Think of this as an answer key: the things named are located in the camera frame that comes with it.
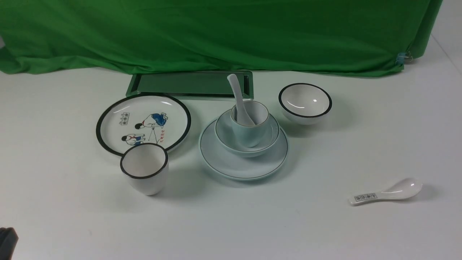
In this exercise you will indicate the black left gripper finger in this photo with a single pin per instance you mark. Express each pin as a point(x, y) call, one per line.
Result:
point(8, 241)

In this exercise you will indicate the pale blue bowl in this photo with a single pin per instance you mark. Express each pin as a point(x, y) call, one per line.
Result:
point(228, 140)

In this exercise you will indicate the pale blue cup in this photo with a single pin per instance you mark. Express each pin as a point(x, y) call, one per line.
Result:
point(250, 136)

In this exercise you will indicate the plain white spoon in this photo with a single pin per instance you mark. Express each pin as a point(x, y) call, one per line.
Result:
point(240, 103)

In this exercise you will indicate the black-rimmed white cup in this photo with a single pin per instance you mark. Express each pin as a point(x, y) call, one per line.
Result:
point(146, 167)

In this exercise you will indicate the illustrated black-rimmed plate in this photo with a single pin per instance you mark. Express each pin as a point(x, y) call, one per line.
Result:
point(145, 118)

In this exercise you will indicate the pale blue plate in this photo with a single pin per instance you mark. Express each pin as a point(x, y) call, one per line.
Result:
point(228, 165)

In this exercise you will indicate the black-rimmed white bowl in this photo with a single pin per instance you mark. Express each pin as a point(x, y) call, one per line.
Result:
point(304, 104)

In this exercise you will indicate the white spoon with pattern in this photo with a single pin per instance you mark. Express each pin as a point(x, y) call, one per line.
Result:
point(402, 190)

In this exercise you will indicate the green backdrop cloth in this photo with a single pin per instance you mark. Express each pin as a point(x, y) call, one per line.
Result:
point(341, 37)

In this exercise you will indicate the blue binder clip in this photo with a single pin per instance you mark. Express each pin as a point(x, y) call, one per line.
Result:
point(404, 58)

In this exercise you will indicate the metal cable grommet tray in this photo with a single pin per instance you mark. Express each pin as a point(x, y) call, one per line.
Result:
point(211, 84)

